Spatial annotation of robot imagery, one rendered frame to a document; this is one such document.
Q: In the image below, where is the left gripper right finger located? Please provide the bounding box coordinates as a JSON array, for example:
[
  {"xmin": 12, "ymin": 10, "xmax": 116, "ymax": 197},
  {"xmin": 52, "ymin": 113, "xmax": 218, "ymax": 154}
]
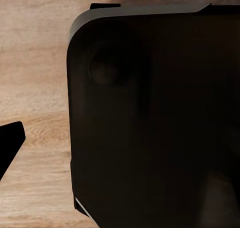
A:
[{"xmin": 224, "ymin": 121, "xmax": 240, "ymax": 160}]

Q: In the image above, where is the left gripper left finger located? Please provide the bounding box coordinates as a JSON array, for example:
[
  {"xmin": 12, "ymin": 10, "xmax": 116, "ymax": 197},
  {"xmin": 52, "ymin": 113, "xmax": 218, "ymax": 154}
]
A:
[{"xmin": 0, "ymin": 121, "xmax": 26, "ymax": 180}]

